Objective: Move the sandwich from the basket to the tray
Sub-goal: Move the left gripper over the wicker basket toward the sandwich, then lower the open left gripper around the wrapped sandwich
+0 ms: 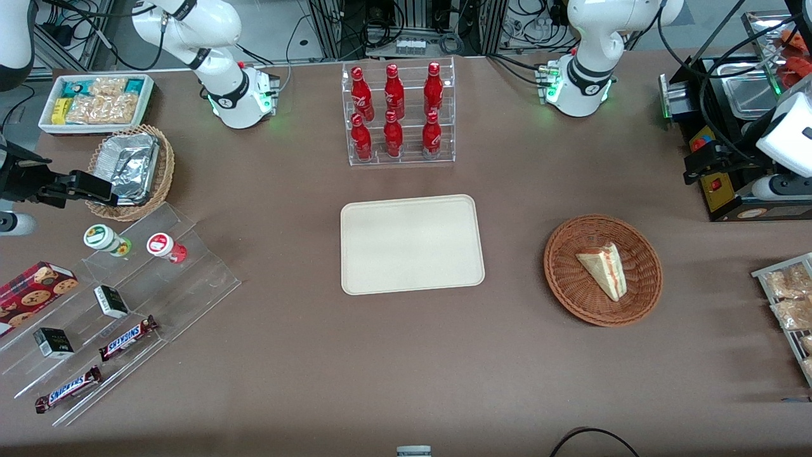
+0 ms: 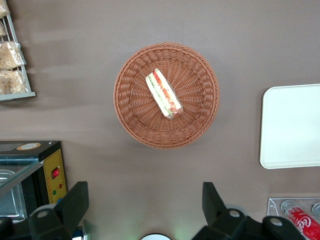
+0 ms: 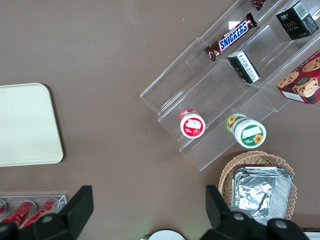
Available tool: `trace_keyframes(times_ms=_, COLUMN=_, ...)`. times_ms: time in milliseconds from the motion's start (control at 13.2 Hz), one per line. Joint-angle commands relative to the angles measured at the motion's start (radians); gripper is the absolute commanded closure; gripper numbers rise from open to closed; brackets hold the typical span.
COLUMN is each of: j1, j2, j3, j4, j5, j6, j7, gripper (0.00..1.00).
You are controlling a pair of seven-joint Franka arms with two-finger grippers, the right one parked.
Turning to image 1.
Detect small black box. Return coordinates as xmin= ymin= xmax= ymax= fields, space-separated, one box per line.
xmin=33 ymin=328 xmax=75 ymax=360
xmin=94 ymin=285 xmax=130 ymax=319

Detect tray of packaged snacks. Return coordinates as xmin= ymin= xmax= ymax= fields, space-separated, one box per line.
xmin=752 ymin=253 xmax=812 ymax=388

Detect triangle sandwich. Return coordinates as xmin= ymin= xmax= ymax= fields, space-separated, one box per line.
xmin=575 ymin=242 xmax=629 ymax=303

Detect brown wicker basket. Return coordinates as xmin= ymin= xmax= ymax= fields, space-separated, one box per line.
xmin=544 ymin=215 xmax=664 ymax=328

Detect black looped cable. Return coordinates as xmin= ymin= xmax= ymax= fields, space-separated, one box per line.
xmin=549 ymin=427 xmax=641 ymax=457

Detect clear acrylic bottle rack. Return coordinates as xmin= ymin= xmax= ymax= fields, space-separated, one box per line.
xmin=341 ymin=56 xmax=456 ymax=167

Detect clear acrylic stepped display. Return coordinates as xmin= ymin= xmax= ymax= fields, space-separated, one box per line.
xmin=0 ymin=202 xmax=242 ymax=427

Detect white rectangular snack bin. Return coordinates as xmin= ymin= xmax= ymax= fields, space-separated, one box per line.
xmin=38 ymin=73 xmax=155 ymax=136

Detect aluminium frame rack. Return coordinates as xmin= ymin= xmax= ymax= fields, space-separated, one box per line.
xmin=308 ymin=0 xmax=508 ymax=62

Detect Snickers chocolate bar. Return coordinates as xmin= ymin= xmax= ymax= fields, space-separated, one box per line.
xmin=98 ymin=315 xmax=159 ymax=362
xmin=35 ymin=366 xmax=103 ymax=414

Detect light wicker basket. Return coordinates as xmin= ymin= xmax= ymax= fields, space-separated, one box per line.
xmin=84 ymin=124 xmax=176 ymax=222

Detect red cookie box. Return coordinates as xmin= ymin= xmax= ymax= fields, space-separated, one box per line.
xmin=0 ymin=261 xmax=79 ymax=338

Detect stainless steel pan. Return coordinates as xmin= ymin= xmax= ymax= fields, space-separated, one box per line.
xmin=717 ymin=59 xmax=786 ymax=121

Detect black food warmer machine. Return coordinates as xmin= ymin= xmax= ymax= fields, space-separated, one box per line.
xmin=658 ymin=10 xmax=812 ymax=223

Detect aluminium foil container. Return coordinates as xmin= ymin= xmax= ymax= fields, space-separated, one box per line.
xmin=95 ymin=133 xmax=160 ymax=206

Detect beige plastic tray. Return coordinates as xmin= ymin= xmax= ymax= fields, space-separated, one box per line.
xmin=340 ymin=194 xmax=486 ymax=296

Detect red yoghurt cup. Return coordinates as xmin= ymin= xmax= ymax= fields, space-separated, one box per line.
xmin=147 ymin=232 xmax=188 ymax=265

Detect green yoghurt cup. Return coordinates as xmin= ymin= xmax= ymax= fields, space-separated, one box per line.
xmin=83 ymin=224 xmax=133 ymax=258

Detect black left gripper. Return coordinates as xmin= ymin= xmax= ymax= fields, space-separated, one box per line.
xmin=684 ymin=126 xmax=780 ymax=185

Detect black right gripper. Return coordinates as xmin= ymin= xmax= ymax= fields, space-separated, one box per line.
xmin=0 ymin=143 xmax=119 ymax=208

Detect small clear cracker bag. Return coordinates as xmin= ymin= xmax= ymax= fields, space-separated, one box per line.
xmin=89 ymin=77 xmax=128 ymax=98

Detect red sausage snack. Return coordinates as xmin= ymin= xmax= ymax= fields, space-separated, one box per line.
xmin=780 ymin=29 xmax=811 ymax=55
xmin=778 ymin=57 xmax=808 ymax=91

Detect large clear cracker bag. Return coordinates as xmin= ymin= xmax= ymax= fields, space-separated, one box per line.
xmin=65 ymin=94 xmax=140 ymax=126

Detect red cola bottle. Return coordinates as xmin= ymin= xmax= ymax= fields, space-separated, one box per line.
xmin=350 ymin=66 xmax=375 ymax=121
xmin=384 ymin=63 xmax=405 ymax=120
xmin=351 ymin=113 xmax=373 ymax=161
xmin=424 ymin=62 xmax=443 ymax=115
xmin=383 ymin=110 xmax=403 ymax=158
xmin=422 ymin=111 xmax=442 ymax=159

